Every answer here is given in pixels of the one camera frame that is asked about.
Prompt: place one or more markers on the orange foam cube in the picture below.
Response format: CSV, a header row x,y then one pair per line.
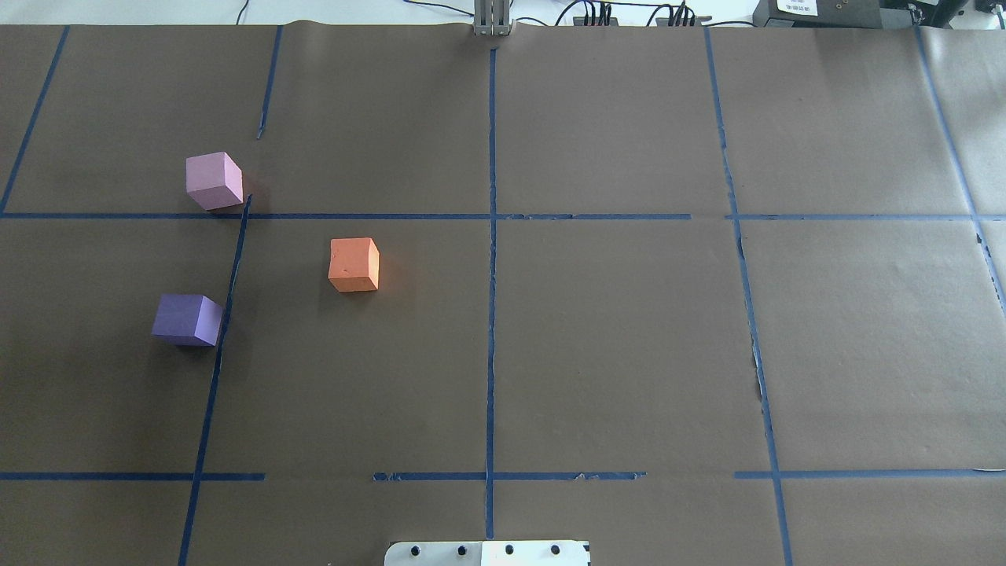
x,y
354,265

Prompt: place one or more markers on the brown paper table cover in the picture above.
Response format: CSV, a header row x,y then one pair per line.
x,y
710,297

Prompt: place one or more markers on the black power strip left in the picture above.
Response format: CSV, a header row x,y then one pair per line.
x,y
597,16

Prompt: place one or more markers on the black power strip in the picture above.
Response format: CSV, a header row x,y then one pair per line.
x,y
677,16
597,16

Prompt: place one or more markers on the pink foam cube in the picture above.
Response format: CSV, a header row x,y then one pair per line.
x,y
214,181

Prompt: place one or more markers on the purple foam cube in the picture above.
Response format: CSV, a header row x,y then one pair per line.
x,y
188,320

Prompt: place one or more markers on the black power strip right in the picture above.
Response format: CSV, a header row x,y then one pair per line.
x,y
677,16

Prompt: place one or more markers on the black box with label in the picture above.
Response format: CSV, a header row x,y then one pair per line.
x,y
818,14

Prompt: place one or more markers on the grey metal camera post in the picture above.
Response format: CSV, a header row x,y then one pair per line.
x,y
492,18

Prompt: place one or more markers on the white metal base plate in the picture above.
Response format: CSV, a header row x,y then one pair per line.
x,y
491,552

